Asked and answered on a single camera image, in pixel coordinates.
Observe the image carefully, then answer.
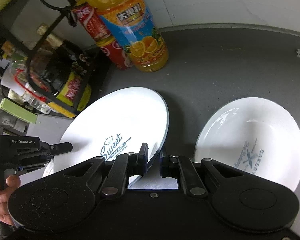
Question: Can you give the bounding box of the large white Sweet plate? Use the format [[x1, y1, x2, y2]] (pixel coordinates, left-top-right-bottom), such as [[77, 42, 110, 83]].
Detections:
[[43, 87, 169, 176]]

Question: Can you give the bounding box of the small white Bakery plate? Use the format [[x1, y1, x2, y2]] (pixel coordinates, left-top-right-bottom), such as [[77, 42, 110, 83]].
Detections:
[[193, 97, 300, 191]]

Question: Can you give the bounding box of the person left hand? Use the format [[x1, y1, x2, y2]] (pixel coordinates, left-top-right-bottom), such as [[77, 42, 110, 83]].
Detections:
[[0, 175, 21, 226]]

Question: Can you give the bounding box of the green carton box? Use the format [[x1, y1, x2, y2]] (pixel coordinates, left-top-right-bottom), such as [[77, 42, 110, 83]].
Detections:
[[0, 98, 37, 133]]

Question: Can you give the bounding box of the dark soy sauce jug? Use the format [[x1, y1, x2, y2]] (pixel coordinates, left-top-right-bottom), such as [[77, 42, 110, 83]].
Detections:
[[29, 32, 93, 113]]

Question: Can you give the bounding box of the red drink can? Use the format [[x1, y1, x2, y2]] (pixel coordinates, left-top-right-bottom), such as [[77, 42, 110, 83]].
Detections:
[[72, 0, 134, 70]]

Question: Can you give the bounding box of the black metal spice rack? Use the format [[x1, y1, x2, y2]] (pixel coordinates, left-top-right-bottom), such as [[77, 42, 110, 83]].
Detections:
[[0, 0, 91, 116]]

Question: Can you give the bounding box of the orange juice bottle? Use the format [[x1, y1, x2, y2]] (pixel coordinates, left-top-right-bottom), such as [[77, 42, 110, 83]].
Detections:
[[87, 0, 168, 73]]

